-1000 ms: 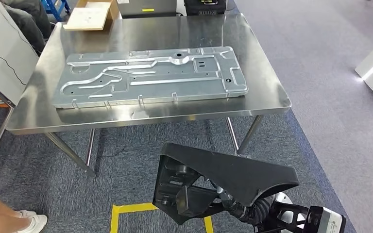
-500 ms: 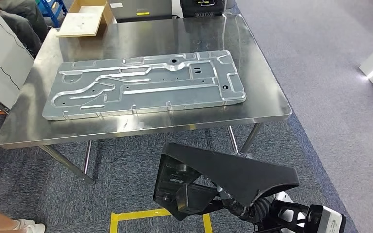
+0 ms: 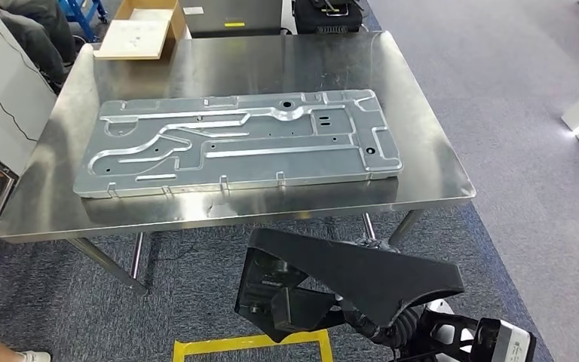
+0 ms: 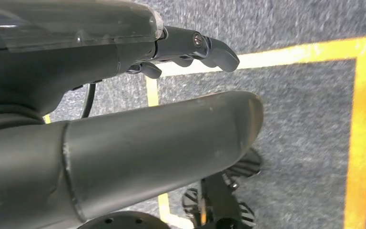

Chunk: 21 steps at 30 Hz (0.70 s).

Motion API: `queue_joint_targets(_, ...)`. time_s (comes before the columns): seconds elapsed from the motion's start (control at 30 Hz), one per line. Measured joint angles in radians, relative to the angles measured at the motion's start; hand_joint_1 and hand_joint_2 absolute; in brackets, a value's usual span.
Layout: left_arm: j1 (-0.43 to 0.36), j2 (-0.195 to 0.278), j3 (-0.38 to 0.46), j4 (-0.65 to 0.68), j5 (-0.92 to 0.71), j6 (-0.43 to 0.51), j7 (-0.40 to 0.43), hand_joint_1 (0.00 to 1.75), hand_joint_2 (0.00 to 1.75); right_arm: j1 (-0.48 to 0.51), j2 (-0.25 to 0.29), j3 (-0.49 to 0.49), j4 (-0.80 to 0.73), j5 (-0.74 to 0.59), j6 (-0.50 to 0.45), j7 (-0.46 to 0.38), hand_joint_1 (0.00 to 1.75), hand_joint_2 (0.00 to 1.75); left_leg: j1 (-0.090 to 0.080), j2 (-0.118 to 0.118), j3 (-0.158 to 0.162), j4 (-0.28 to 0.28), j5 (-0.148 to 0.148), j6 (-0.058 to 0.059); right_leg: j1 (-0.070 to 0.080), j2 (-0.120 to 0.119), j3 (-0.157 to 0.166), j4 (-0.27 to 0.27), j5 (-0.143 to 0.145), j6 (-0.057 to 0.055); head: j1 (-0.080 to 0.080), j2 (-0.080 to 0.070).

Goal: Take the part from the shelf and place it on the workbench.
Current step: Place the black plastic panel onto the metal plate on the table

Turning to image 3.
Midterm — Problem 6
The black plastic car part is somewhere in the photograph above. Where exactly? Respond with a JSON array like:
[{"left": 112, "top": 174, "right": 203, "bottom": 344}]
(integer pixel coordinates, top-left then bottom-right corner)
[{"left": 234, "top": 228, "right": 465, "bottom": 345}]

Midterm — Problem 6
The stainless steel workbench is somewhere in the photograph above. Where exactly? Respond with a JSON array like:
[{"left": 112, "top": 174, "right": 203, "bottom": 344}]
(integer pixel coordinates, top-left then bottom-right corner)
[{"left": 0, "top": 30, "right": 476, "bottom": 296}]

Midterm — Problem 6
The stamped sheet metal panel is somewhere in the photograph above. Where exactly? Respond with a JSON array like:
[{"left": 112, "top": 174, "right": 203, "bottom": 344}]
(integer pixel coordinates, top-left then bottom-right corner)
[{"left": 72, "top": 88, "right": 404, "bottom": 200}]

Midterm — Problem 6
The black bag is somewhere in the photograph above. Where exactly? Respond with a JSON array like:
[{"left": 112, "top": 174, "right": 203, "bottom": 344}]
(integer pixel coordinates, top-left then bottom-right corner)
[{"left": 293, "top": 0, "right": 364, "bottom": 35}]

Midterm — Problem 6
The grey equipment case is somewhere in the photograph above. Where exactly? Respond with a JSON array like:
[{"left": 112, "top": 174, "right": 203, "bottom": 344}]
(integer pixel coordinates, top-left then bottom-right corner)
[{"left": 179, "top": 0, "right": 284, "bottom": 39}]

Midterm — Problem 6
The brown cardboard box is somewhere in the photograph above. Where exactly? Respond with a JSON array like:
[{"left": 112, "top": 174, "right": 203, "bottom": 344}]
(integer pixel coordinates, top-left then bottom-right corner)
[{"left": 93, "top": 0, "right": 186, "bottom": 61}]

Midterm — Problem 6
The white foam sheet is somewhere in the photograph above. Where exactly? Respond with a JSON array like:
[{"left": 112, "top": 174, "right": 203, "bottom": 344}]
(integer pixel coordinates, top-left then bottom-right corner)
[{"left": 94, "top": 8, "right": 173, "bottom": 57}]

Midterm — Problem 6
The blue wheeled cart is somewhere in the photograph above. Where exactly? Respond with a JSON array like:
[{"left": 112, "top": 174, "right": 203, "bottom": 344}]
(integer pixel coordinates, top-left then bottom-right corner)
[{"left": 58, "top": 0, "right": 109, "bottom": 44}]

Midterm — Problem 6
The white partition panel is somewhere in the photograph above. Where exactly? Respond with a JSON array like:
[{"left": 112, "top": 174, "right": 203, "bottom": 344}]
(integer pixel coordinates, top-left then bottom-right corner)
[{"left": 0, "top": 0, "right": 60, "bottom": 176}]

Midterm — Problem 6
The black camera bracket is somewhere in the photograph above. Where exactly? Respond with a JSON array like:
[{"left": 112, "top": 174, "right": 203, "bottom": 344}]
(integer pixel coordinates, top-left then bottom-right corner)
[{"left": 416, "top": 307, "right": 486, "bottom": 362}]

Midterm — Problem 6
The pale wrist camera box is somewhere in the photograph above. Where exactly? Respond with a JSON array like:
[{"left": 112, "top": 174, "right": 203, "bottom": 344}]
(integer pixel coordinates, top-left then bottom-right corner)
[{"left": 479, "top": 317, "right": 538, "bottom": 362}]

